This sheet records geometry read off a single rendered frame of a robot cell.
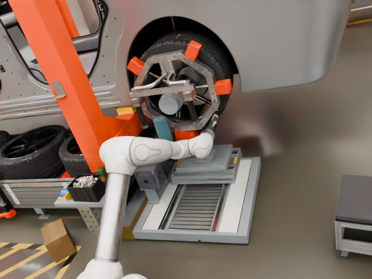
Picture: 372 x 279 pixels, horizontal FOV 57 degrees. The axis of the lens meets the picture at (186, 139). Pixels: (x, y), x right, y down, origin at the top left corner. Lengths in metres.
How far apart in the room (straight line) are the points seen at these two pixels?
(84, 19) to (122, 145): 5.48
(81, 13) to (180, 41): 4.81
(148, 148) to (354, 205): 1.09
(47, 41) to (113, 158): 0.80
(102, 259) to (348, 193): 1.28
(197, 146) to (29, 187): 1.58
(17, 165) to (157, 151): 1.86
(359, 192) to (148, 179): 1.32
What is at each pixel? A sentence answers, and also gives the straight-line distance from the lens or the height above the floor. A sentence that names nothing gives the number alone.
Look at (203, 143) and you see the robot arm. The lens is 1.94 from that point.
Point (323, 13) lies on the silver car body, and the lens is 2.13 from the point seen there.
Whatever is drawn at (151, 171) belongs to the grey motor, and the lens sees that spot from 2.38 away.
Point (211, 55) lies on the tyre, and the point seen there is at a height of 1.04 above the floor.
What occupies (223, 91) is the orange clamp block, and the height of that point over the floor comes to 0.84.
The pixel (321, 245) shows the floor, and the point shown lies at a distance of 2.20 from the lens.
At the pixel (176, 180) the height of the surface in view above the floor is 0.13.
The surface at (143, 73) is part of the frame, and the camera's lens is 2.24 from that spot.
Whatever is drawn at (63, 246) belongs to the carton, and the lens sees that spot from 2.64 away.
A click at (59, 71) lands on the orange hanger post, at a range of 2.06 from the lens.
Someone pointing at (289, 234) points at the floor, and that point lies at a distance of 2.26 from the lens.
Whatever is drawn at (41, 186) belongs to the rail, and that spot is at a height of 0.33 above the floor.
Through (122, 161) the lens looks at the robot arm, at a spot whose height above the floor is 0.92.
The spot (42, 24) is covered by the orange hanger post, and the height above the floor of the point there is 1.49.
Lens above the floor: 1.66
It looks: 29 degrees down
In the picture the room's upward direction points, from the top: 17 degrees counter-clockwise
